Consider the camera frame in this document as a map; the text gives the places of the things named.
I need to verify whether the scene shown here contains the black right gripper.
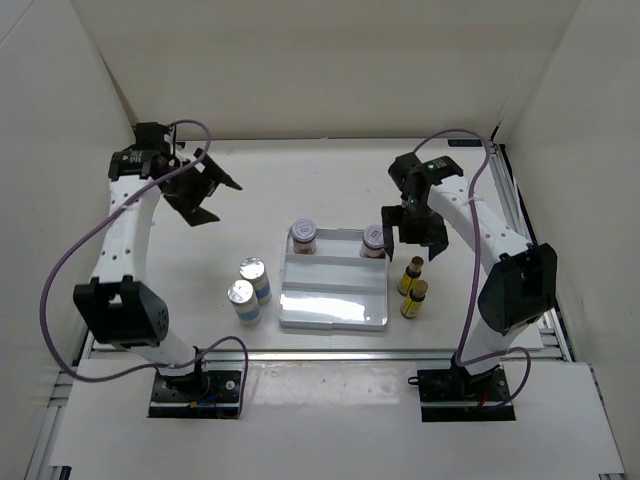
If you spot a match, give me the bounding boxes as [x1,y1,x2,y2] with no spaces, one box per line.
[381,201,448,261]

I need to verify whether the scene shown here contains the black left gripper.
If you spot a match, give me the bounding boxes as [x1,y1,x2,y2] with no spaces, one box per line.
[162,148,240,226]

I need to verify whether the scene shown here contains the yellow sauce bottle back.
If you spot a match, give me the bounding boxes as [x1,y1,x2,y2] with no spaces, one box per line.
[397,256,424,296]

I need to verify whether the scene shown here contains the yellow sauce bottle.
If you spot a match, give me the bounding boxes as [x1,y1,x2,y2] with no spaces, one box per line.
[397,256,424,296]
[400,280,429,319]

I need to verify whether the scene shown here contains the red-lidded jar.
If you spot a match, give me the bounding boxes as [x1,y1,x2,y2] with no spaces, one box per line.
[360,225,385,259]
[290,218,317,255]

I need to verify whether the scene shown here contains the yellow sauce bottle front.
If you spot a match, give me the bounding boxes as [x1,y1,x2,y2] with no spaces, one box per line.
[400,280,429,319]

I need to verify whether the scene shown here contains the silver-lidded shaker back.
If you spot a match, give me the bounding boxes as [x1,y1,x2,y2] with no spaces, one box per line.
[239,257,272,305]

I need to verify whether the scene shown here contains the silver-lidded shaker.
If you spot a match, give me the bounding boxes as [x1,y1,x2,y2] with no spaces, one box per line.
[227,280,262,325]
[239,257,272,305]

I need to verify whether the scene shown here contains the silver-lidded shaker front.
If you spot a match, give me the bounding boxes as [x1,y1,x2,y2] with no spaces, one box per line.
[227,280,262,325]

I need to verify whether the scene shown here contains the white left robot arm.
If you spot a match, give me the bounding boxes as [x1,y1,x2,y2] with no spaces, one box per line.
[73,122,240,400]

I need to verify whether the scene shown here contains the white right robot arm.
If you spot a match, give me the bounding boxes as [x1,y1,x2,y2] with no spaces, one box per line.
[381,152,557,400]

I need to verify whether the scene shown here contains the white compartment tray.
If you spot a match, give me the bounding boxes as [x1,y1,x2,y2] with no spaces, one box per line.
[278,228,389,332]

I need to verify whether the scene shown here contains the blue label right corner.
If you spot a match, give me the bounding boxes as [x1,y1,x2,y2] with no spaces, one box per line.
[447,138,483,148]

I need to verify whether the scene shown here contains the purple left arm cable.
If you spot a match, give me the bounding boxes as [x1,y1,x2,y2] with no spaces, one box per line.
[40,118,249,419]

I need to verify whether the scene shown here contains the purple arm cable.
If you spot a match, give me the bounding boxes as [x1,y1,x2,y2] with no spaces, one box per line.
[40,118,249,419]
[414,128,532,412]

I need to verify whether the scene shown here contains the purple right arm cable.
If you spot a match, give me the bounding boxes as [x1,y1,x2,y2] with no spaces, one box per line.
[414,128,532,412]

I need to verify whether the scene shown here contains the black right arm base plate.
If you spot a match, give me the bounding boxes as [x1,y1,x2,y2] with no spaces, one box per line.
[407,363,516,423]

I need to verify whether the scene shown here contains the aluminium front rail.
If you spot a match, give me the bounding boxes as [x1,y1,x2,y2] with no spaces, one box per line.
[87,347,453,362]

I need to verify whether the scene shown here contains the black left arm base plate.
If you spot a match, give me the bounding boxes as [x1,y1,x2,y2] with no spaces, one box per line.
[147,367,244,420]

